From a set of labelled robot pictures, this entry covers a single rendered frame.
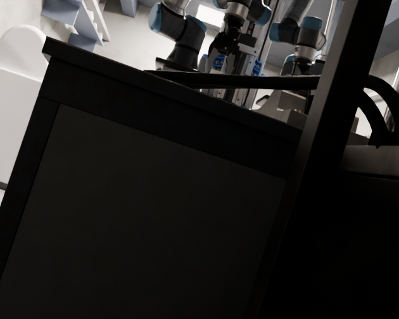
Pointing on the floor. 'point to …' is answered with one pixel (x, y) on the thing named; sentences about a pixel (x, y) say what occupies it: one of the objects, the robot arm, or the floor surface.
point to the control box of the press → (317, 159)
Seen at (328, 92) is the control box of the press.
